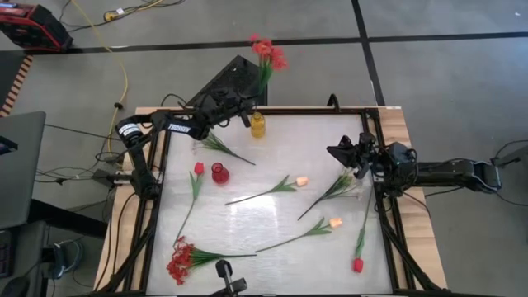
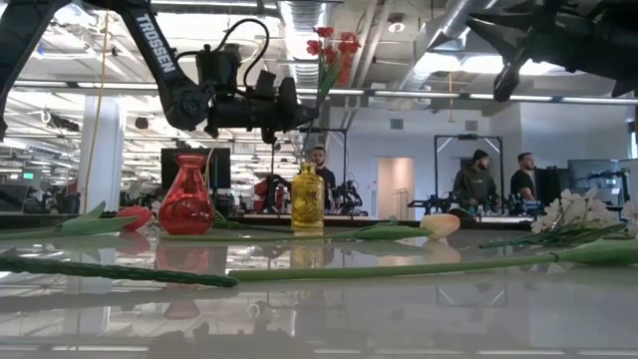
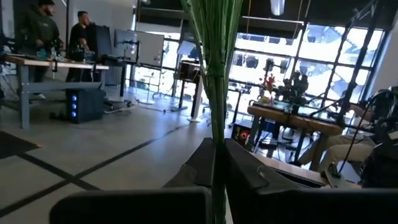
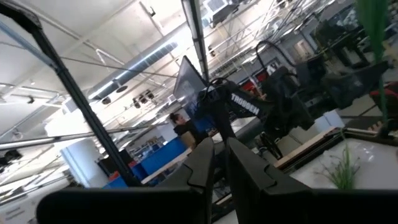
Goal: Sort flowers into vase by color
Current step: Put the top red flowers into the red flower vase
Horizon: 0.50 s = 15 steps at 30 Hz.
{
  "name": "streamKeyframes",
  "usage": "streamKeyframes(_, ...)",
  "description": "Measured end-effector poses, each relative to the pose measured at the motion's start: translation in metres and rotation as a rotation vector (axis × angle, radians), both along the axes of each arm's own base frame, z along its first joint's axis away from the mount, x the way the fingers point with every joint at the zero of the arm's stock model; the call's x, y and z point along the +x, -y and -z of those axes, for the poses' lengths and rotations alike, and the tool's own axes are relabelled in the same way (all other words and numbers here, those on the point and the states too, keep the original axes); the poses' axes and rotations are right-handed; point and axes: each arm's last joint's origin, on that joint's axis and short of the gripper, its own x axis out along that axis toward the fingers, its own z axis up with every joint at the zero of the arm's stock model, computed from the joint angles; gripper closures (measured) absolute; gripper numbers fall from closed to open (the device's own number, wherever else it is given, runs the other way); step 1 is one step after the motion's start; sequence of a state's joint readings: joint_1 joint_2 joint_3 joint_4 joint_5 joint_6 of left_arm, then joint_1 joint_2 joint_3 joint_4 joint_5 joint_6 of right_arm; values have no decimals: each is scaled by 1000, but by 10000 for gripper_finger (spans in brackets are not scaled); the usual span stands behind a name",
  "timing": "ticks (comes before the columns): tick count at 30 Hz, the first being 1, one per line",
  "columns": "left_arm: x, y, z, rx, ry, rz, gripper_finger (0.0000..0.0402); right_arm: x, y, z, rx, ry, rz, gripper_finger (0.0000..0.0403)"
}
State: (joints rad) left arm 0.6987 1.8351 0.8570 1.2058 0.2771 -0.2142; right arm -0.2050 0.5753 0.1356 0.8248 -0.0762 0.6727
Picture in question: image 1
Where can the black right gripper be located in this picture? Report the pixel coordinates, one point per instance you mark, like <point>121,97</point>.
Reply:
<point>366,150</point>

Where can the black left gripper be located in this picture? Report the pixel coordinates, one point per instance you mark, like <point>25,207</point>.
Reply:
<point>224,105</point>

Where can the white artificial flower bunch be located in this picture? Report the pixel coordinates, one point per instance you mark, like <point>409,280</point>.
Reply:
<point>216,144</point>
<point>340,185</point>

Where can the peach artificial tulip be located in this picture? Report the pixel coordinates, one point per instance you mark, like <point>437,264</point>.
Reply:
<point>336,222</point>
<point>302,181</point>

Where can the red artificial flower bunch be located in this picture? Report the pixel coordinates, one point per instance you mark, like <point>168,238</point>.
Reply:
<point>181,260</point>
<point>270,53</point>

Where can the red artificial tulip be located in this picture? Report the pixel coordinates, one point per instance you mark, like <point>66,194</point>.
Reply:
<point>199,168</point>
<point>358,265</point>

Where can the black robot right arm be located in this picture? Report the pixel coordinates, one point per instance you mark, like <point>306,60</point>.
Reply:
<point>449,171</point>

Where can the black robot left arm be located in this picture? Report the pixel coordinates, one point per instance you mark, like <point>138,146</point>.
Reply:
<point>142,173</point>

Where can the yellow glass vase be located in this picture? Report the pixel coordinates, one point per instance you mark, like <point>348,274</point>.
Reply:
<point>257,128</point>

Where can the red glass vase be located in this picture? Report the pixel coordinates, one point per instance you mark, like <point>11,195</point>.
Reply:
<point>220,175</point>

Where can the black perforated box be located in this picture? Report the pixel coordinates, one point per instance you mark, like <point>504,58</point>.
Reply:
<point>235,74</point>

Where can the black power adapter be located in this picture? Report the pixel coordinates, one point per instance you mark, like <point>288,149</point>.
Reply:
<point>105,177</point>

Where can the black desk base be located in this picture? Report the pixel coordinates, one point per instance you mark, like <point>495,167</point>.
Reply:
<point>62,216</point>

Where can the red and black case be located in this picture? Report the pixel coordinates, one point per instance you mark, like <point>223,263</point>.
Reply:
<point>37,29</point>

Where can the black orange striped mat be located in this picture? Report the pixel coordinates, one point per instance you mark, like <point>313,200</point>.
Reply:
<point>18,82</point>

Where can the grey desk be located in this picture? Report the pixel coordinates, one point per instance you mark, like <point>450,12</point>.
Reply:
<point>24,185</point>

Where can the blue and black headset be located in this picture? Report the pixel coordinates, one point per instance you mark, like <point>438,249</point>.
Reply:
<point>59,260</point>

